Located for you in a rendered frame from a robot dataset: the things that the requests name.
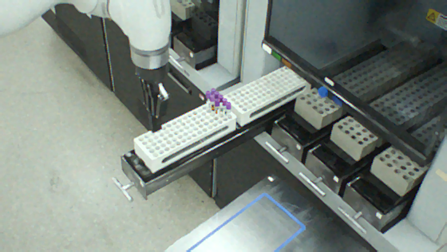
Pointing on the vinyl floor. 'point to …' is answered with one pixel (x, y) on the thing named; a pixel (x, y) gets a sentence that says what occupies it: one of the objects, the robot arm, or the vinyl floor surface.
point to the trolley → (268, 225)
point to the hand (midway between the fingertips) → (155, 120)
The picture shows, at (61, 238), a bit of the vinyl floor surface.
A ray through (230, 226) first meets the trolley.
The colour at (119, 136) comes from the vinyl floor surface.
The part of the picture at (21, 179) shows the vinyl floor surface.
